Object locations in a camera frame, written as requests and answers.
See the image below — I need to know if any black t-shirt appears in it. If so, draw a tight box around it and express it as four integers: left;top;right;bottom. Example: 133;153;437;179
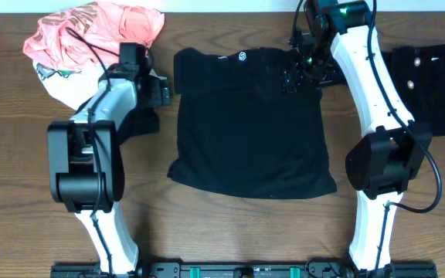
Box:
168;48;337;199

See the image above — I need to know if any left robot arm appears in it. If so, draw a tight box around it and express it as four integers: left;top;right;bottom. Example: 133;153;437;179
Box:
47;42;170;277

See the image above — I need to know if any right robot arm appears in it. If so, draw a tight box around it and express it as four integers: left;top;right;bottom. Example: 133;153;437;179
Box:
284;1;437;277

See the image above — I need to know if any black garment under pile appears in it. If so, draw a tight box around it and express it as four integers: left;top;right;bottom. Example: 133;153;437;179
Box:
117;107;160;144

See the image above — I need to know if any white printed shirt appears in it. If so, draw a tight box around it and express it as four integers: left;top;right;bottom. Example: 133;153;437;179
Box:
32;61;104;110

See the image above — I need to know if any pink crumpled shirt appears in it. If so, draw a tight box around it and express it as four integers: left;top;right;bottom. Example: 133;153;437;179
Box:
22;1;165;70

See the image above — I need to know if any black cardigan with gold buttons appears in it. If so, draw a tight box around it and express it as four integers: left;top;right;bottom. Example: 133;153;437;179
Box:
382;44;445;137

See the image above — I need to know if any left black cable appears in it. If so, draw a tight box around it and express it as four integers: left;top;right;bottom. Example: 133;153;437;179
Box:
64;26;117;276

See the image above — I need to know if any black cable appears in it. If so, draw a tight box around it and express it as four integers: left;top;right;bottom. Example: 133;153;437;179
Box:
64;26;117;276
290;0;443;276

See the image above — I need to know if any right black cable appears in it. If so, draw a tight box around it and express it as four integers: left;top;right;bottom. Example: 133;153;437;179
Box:
290;0;443;276

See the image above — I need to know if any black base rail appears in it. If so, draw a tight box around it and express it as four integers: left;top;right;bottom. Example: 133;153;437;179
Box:
49;260;439;278

